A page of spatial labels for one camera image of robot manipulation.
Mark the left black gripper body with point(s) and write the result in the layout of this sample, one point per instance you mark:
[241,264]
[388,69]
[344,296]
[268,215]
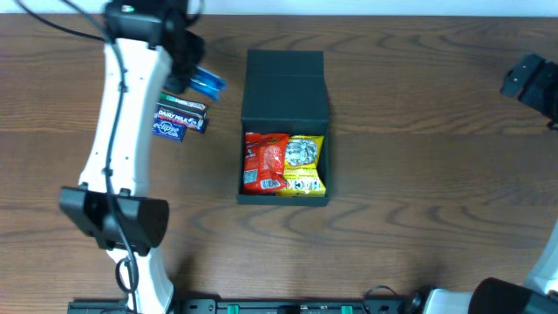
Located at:
[189,52]

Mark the blue wafer snack bar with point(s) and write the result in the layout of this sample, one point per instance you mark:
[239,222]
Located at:
[207,83]

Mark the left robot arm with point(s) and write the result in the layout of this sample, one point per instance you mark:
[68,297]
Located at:
[148,48]

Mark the blue Eclipse mints box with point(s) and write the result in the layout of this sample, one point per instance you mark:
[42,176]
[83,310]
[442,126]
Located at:
[168,130]

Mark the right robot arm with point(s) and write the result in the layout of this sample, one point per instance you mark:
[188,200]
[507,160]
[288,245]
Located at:
[537,294]

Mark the yellow Hacks candy bag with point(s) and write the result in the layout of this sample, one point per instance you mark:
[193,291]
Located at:
[300,167]

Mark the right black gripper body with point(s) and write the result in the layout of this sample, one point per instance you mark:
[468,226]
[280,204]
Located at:
[524,78]

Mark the red candy bag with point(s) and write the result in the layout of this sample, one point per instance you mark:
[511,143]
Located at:
[264,163]

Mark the dark green box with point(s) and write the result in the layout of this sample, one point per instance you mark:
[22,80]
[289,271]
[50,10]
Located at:
[286,92]

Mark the Dairy Milk chocolate bar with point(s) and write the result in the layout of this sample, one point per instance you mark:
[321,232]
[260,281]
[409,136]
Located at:
[182,118]

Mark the green chocolate bar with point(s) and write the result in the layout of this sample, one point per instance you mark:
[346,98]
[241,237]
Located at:
[191,107]

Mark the black mounting rail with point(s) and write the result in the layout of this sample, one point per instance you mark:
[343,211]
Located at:
[210,306]

